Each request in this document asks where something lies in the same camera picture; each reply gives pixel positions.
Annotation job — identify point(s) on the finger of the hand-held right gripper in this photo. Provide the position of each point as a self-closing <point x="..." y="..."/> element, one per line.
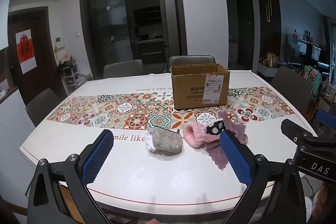
<point x="296" y="130"/>
<point x="326" y="117"/>

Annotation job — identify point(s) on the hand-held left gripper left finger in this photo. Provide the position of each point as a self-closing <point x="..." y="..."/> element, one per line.
<point x="95" y="161"/>

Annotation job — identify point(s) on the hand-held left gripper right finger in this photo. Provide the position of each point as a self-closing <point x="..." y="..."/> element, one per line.
<point x="237" y="161"/>

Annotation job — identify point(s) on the purple cloth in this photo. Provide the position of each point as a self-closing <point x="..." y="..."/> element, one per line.
<point x="214" y="154"/>

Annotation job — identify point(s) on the black white patterned pouch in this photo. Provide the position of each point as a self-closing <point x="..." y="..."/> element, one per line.
<point x="214" y="128"/>

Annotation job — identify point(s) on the pink fluffy sock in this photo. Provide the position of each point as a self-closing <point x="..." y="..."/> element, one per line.
<point x="191" y="136"/>

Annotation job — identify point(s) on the grey floral fabric pouch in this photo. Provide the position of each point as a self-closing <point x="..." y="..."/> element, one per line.
<point x="168" y="138"/>

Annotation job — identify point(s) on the cardboard box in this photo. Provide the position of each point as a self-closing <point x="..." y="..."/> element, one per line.
<point x="194" y="90"/>

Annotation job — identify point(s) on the colourful garment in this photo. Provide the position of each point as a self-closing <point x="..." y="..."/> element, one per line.
<point x="313" y="79"/>

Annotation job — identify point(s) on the grey dining chair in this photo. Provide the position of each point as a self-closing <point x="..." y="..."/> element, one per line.
<point x="191" y="60"/>
<point x="43" y="106"/>
<point x="123" y="69"/>
<point x="291" y="87"/>

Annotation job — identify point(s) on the tile patterned tablecloth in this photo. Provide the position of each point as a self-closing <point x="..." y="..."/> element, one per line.
<point x="157" y="174"/>

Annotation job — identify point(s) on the white low cabinet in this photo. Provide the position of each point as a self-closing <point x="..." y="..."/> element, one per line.
<point x="267" y="70"/>

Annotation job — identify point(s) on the dark media shelf unit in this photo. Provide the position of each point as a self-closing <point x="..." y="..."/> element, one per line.
<point x="304" y="50"/>

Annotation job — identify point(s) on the yellow snack bags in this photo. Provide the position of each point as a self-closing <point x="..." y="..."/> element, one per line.
<point x="271" y="59"/>

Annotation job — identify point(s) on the small shoe rack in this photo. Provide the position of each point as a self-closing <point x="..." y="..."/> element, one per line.
<point x="68" y="74"/>

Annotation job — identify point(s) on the dark wooden door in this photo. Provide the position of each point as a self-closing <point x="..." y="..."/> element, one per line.
<point x="245" y="27"/>

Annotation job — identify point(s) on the brown wooden door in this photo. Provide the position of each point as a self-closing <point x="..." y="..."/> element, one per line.
<point x="42" y="56"/>

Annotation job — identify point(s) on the white intercom panel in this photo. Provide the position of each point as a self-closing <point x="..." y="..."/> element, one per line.
<point x="59" y="43"/>

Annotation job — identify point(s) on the red and white door poster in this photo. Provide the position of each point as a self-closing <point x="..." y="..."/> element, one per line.
<point x="25" y="52"/>

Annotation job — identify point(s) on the dark kitchen cabinet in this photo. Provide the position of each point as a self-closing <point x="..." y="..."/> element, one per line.
<point x="149" y="40"/>

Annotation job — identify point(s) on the dark framed glass sliding door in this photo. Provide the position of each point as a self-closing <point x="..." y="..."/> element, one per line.
<point x="110" y="16"/>

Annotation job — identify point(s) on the gold wall ornament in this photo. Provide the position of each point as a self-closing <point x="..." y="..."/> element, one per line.
<point x="268" y="10"/>

